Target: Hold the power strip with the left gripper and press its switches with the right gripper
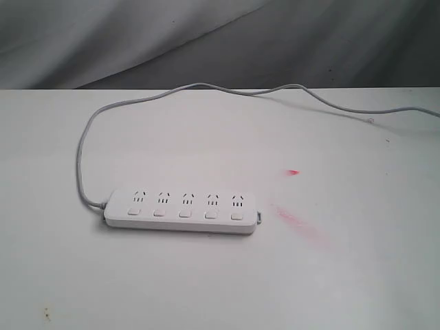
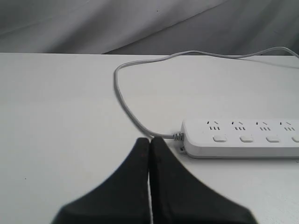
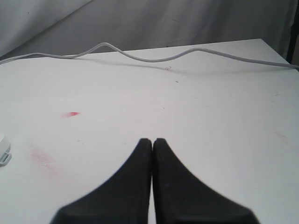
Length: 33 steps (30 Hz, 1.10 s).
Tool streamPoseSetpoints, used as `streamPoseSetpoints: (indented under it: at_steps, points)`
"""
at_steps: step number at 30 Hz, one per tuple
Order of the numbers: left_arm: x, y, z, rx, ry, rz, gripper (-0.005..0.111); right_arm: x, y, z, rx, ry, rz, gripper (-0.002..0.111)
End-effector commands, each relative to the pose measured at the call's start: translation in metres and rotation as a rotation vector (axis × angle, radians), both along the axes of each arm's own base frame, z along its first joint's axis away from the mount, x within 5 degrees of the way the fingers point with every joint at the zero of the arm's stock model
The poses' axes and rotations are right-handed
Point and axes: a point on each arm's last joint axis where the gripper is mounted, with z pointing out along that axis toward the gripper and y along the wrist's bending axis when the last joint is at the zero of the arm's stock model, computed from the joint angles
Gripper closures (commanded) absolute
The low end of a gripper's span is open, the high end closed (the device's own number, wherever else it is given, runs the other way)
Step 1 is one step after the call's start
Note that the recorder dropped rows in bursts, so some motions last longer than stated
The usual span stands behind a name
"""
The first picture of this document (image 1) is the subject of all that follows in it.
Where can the white five-socket power strip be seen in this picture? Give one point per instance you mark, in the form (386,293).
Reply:
(182,209)

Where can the grey backdrop cloth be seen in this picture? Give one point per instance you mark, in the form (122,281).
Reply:
(235,44)

